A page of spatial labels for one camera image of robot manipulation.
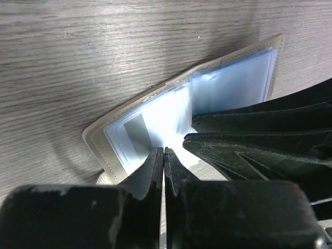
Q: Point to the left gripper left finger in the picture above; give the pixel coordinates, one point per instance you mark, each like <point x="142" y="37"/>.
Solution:
<point x="126" y="215"/>

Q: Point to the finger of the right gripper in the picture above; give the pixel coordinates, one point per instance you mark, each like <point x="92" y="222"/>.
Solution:
<point x="303" y="158"/>
<point x="308" y="109"/>

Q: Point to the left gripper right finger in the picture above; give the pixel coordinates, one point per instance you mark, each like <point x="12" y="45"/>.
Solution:
<point x="235" y="214"/>

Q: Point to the white card with magnetic stripe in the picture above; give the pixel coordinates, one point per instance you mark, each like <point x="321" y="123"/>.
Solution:
<point x="132" y="140"/>

